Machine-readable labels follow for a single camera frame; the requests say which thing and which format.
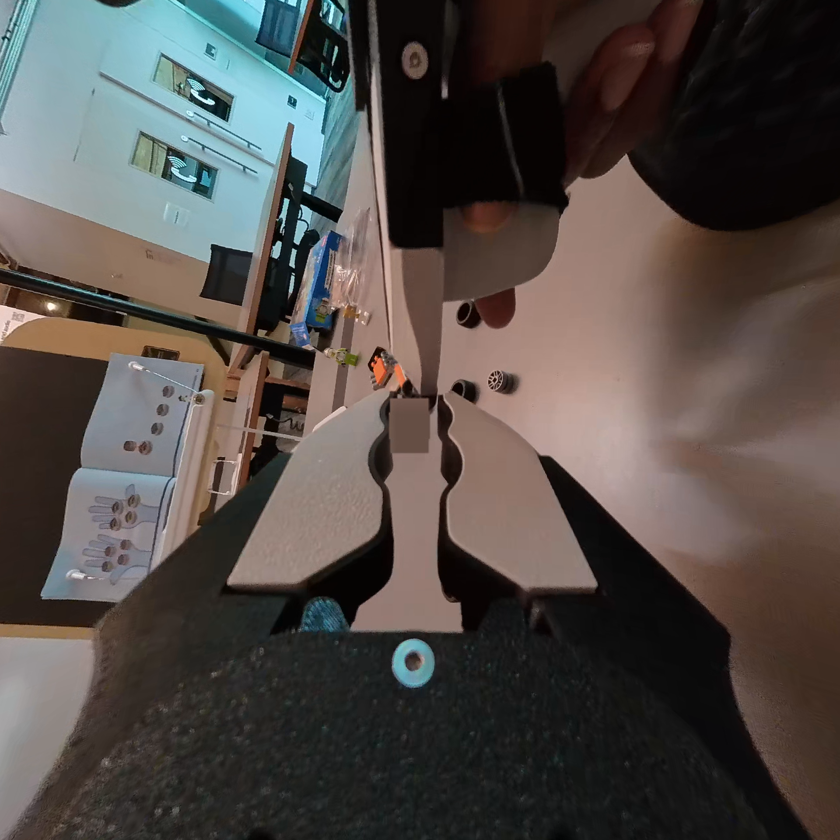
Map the orange white lego car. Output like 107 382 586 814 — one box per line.
368 347 410 395

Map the lego instruction booklet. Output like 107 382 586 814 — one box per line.
40 352 207 605

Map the book stand with black board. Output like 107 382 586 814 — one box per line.
0 315 237 644

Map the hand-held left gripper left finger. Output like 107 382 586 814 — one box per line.
227 390 395 598

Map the clear plastic bag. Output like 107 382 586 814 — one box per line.
329 208 376 316

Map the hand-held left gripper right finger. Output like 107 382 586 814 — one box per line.
437 390 601 598

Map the blue lego box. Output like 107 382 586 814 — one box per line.
302 234 345 332

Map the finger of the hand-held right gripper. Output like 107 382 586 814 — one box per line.
388 247 447 397

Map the black panel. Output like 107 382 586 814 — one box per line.
0 348 112 628

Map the wooden office desk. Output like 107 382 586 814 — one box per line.
237 125 319 382

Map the black stand pole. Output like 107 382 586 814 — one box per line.
0 267 316 371

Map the person's right hand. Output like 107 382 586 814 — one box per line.
453 0 706 185

